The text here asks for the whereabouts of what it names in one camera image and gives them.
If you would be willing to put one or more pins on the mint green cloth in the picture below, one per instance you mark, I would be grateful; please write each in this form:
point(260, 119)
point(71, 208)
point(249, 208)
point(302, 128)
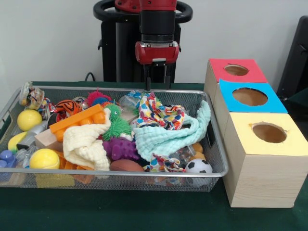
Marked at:
point(158, 142)

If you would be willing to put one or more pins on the cream yellow cloth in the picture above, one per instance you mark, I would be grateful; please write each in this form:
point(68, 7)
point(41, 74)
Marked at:
point(81, 142)

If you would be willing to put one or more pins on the colourful patterned cloth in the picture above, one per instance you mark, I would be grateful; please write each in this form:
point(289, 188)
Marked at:
point(158, 113)

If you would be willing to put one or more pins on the yellow tennis ball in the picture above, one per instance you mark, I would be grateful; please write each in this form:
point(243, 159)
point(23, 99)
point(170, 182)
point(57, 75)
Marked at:
point(44, 158)

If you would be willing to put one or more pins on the smooth yellow ball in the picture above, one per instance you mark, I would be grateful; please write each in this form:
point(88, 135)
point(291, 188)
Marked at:
point(29, 119)

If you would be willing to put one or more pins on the shallow mesh bin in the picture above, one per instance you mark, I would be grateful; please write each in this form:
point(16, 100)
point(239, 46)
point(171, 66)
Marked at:
point(120, 179)

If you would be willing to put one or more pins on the black stand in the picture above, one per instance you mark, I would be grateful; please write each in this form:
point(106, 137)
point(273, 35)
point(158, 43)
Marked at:
point(296, 60)

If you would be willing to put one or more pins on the small soccer ball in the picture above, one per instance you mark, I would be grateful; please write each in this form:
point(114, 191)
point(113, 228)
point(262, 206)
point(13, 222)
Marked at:
point(198, 164)

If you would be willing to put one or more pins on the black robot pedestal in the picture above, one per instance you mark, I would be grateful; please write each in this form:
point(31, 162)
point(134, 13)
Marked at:
point(125, 53)

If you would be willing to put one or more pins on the wooden box with three holes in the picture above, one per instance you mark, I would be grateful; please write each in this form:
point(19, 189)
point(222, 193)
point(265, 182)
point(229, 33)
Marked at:
point(264, 183)

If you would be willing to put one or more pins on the green spiky caterpillar toy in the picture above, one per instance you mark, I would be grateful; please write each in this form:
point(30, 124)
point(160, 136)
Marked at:
point(118, 126)

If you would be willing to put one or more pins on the brown toy football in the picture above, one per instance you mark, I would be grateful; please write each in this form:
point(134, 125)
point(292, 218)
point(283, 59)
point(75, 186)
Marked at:
point(126, 166)

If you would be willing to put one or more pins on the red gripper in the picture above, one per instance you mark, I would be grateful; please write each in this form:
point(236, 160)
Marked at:
point(157, 51)

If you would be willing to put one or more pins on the orange toy brick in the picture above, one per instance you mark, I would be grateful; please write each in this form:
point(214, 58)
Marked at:
point(77, 118)

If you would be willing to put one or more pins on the purple spiky toy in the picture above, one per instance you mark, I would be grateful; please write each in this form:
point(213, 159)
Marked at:
point(120, 149)

